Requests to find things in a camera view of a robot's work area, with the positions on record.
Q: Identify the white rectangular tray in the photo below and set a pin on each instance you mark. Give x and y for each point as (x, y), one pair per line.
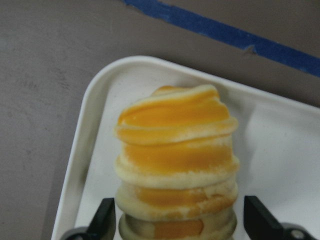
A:
(277, 143)

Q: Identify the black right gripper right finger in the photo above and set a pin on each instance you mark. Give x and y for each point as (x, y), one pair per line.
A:
(258, 221)

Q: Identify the orange striped bread roll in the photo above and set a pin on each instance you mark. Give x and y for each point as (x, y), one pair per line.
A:
(177, 167)

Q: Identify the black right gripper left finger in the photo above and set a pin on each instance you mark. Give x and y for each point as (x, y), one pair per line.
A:
(102, 225)

